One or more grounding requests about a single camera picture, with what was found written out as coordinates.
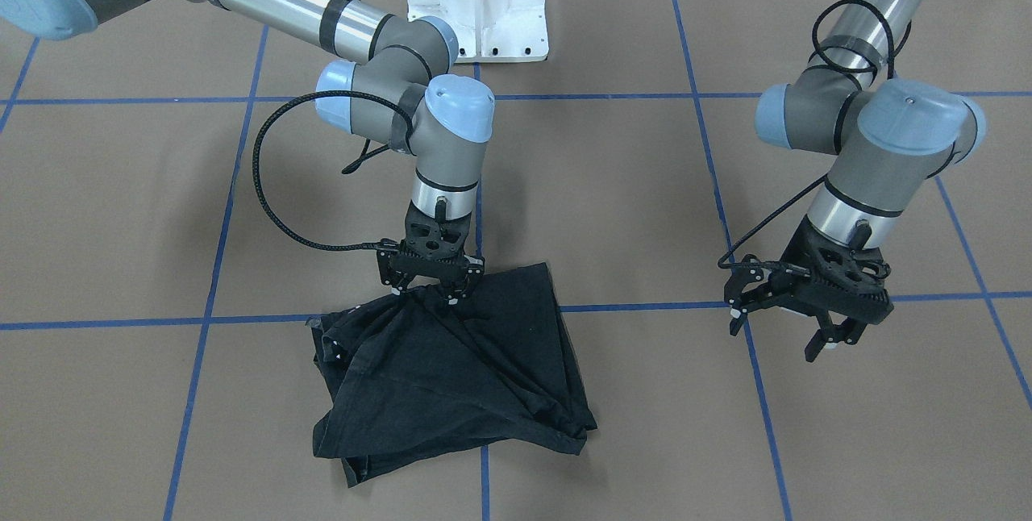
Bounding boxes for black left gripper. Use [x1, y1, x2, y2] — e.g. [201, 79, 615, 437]
[723, 219, 893, 363]

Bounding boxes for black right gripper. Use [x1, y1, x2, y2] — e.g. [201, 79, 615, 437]
[377, 203, 485, 306]

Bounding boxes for black graphic t-shirt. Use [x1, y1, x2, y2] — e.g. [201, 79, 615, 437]
[307, 263, 596, 486]

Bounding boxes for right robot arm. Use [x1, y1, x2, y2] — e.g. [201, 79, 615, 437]
[2, 0, 495, 306]

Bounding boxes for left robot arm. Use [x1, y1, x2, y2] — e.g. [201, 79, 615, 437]
[718, 0, 988, 362]

